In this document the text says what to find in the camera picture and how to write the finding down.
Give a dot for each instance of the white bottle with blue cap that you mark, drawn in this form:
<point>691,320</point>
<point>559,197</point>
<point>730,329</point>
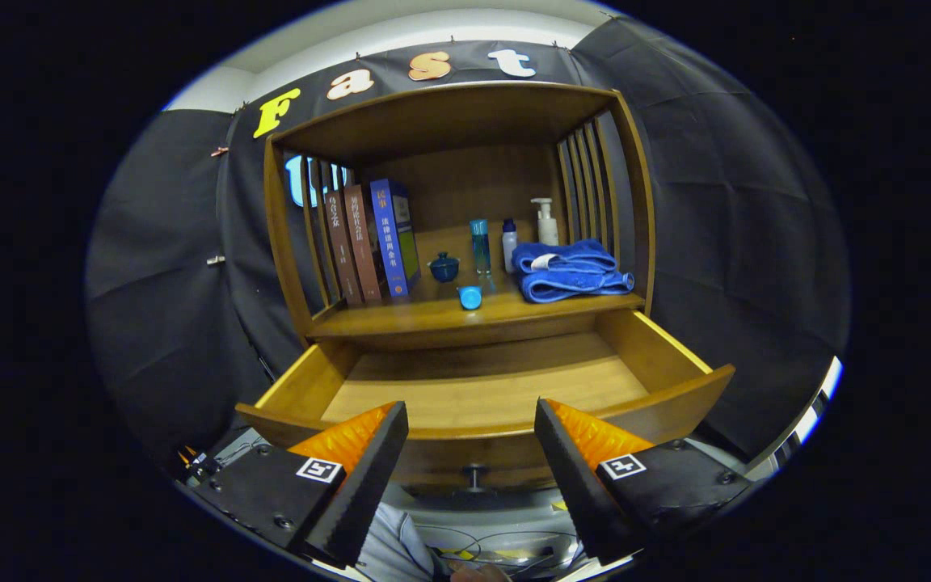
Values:
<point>509,249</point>

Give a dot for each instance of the blue lidded tea cup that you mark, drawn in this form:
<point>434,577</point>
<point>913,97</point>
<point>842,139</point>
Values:
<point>444,269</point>

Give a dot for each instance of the blue book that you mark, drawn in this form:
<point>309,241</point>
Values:
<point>389,238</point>

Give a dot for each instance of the black backdrop cloth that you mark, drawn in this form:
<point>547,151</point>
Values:
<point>724,242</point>

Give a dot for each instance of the person's leg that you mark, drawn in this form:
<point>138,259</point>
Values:
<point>393,546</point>

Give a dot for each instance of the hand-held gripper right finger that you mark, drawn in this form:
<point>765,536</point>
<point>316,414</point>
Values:
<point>575,485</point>

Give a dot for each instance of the teal glass bottle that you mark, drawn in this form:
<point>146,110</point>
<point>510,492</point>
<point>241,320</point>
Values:
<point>480,246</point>

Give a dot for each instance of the wooden cabinet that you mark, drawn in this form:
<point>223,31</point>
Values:
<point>441,117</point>

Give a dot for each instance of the wooden drawer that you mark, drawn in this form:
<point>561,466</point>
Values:
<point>473,396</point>

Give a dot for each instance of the blue cosmetic tube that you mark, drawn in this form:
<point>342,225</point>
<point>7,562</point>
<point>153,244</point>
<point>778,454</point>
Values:
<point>469,298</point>

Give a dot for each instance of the white pump bottle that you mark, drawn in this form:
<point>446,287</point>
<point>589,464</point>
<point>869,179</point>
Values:
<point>547,230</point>

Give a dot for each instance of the blue folded towel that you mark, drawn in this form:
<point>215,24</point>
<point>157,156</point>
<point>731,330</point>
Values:
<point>575,279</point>

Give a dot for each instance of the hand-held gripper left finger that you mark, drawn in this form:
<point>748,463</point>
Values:
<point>364,485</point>

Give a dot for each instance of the brown book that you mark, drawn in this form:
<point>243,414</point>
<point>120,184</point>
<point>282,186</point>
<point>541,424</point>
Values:
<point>343,250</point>
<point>362,242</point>

